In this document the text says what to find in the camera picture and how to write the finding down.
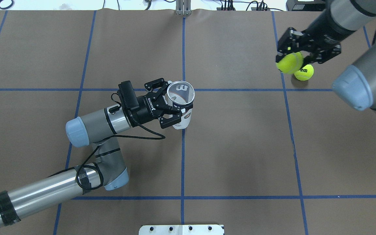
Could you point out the clear tennis ball can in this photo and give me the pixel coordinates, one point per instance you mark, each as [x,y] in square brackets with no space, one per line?
[181,94]

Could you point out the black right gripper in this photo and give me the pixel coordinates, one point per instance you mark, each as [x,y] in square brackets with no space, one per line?
[322,35]

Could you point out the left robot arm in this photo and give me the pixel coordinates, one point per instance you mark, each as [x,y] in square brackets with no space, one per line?
[33,145]

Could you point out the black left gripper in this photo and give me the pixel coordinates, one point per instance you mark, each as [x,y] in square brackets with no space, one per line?
[143,108]

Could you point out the tennis ball with Wilson print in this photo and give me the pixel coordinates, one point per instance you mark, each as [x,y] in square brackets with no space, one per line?
[304,73]

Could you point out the black box with label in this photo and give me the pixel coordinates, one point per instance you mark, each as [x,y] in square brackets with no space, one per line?
[305,5]

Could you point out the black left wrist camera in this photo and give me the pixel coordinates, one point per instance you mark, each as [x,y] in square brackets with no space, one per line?
[128,98]

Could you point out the tennis ball with Roland Garros print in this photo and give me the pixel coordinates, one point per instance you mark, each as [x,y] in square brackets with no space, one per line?
[291,63]

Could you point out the white central pedestal column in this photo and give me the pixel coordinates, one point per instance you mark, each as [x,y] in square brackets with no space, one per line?
[193,229]

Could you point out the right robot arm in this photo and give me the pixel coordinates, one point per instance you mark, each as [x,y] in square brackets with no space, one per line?
[356,84]

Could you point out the aluminium frame post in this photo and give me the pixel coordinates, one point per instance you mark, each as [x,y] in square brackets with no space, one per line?
[183,7]

